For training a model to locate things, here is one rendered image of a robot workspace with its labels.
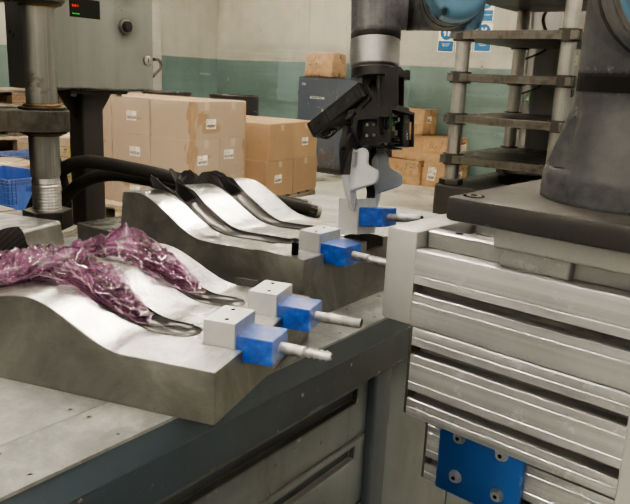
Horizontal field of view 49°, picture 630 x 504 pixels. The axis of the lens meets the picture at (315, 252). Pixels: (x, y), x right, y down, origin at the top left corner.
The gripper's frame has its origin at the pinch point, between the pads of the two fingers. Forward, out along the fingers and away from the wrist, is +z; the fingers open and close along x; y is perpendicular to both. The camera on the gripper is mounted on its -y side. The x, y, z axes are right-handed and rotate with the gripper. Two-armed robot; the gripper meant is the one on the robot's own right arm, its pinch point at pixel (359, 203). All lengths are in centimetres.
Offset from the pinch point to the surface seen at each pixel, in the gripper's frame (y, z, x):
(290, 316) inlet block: 8.8, 13.7, -27.7
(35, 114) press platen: -68, -17, -12
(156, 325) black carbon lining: -0.9, 14.5, -39.1
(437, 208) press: -175, -7, 377
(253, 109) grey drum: -473, -121, 507
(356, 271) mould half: 1.9, 10.1, -3.5
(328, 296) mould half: 1.5, 13.4, -10.0
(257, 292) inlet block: 5.3, 11.1, -29.5
